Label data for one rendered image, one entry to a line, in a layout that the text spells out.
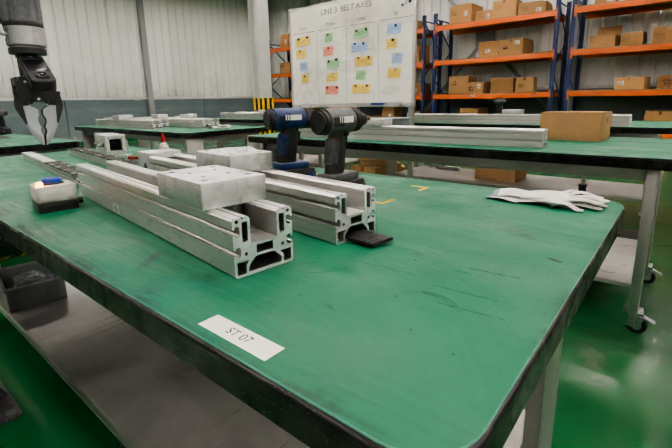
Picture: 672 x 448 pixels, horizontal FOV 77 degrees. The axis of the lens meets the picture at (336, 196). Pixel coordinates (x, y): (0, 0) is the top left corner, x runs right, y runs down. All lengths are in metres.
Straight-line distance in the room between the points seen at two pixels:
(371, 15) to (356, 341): 3.82
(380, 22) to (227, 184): 3.52
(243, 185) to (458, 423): 0.44
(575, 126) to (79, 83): 11.87
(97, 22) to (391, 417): 13.19
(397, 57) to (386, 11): 0.41
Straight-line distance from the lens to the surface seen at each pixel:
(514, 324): 0.51
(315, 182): 0.83
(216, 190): 0.64
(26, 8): 1.18
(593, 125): 2.58
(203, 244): 0.67
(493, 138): 2.25
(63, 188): 1.16
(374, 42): 4.09
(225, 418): 1.27
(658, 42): 10.12
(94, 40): 13.23
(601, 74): 11.12
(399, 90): 3.91
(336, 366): 0.41
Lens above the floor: 1.02
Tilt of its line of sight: 13 degrees down
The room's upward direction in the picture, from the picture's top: 1 degrees counter-clockwise
